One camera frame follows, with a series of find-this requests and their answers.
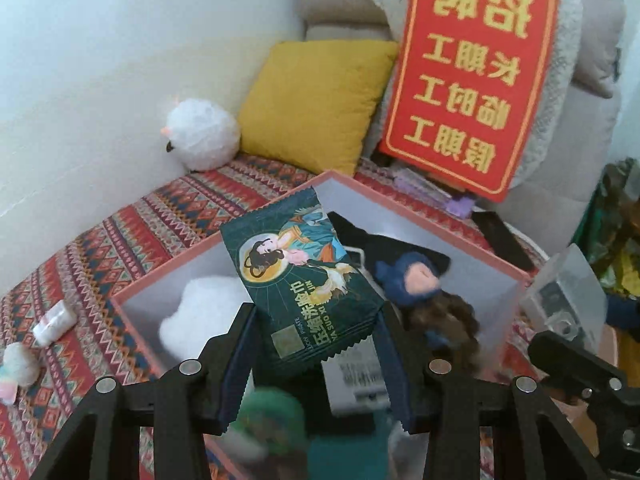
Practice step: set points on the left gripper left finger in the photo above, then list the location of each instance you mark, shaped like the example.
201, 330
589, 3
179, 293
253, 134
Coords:
193, 400

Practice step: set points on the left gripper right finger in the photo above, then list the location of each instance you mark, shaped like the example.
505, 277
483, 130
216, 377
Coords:
532, 438

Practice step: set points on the grey packaged puff card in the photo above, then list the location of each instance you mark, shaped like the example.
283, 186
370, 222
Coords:
354, 381

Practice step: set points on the black glove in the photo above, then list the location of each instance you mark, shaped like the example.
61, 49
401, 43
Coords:
383, 248

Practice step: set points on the white bear plush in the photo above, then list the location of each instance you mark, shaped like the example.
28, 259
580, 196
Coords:
207, 308

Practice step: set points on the dark green towel packet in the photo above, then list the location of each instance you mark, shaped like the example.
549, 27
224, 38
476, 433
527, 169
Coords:
312, 301

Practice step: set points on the teal glasses case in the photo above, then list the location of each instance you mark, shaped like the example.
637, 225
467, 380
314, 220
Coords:
352, 457

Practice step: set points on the blue hooded figurine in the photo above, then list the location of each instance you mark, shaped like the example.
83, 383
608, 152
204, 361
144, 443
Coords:
409, 280

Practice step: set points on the clear plastic case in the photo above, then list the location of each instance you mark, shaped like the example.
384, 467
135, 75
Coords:
566, 298

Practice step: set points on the pastel eraser pack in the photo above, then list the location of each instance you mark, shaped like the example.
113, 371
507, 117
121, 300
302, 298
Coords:
8, 388

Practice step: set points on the grey felt ball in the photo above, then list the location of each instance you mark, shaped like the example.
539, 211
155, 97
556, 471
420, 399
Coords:
20, 365

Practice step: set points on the patterned red bedspread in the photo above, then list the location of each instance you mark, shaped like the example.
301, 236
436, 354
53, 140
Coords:
90, 271

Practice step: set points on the pink cardboard box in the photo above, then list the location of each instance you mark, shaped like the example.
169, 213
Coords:
314, 389

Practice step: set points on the white fluffy chick plush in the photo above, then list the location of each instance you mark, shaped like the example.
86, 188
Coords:
201, 134

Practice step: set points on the yellow cushion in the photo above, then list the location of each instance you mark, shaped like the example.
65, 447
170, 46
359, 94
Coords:
312, 102

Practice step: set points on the red recruitment sign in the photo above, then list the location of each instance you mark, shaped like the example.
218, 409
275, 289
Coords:
468, 85

